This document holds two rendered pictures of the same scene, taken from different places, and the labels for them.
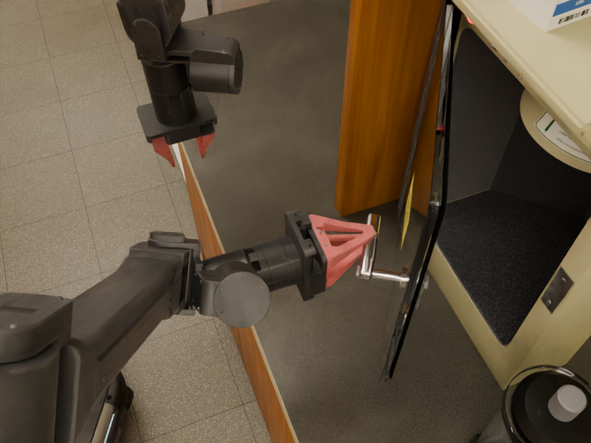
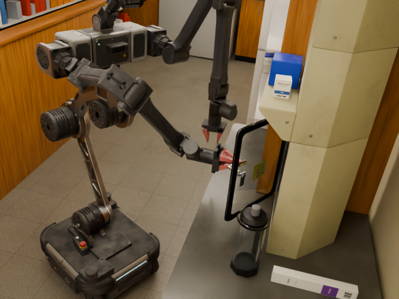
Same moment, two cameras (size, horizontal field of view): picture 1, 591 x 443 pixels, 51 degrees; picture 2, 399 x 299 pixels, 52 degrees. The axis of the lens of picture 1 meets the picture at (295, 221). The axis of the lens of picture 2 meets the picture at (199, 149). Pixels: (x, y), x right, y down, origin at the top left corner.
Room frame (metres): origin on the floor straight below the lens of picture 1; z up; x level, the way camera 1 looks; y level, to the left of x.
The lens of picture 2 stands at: (-0.76, -0.67, 2.02)
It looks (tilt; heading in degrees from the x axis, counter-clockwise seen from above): 31 degrees down; 33
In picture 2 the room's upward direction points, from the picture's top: 5 degrees clockwise
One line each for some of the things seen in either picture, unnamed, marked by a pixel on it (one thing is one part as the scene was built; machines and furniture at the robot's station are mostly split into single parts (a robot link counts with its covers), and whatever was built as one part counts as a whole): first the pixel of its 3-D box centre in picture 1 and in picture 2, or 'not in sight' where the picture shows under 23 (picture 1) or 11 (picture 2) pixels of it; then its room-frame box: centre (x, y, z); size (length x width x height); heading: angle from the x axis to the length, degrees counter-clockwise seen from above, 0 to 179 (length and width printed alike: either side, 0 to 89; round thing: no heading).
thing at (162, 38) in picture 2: not in sight; (162, 44); (0.71, 0.53, 1.45); 0.09 x 0.08 x 0.12; 172
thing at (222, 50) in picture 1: (193, 46); (224, 102); (0.64, 0.13, 1.31); 0.11 x 0.09 x 0.12; 82
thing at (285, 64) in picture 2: not in sight; (285, 70); (0.54, -0.16, 1.56); 0.10 x 0.10 x 0.09; 21
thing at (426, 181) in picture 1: (412, 210); (257, 165); (0.47, -0.15, 1.19); 0.30 x 0.01 x 0.40; 169
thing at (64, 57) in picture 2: not in sight; (66, 64); (0.21, 0.60, 1.45); 0.09 x 0.08 x 0.12; 172
